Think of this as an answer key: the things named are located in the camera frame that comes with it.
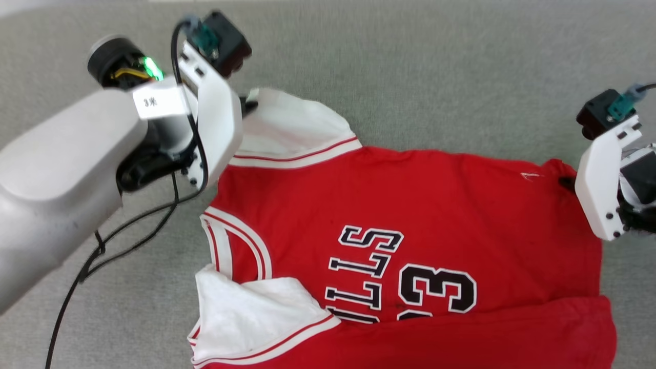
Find cable with teal plug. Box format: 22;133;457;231
607;81;656;122

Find white cable label tag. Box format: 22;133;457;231
132;85;191;121

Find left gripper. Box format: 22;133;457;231
87;35;260;194

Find red basketball jersey white sleeves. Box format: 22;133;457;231
187;87;619;369

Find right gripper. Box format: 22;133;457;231
558;145;656;232

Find thin black cable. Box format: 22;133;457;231
77;174;201;283
45;19;210;369

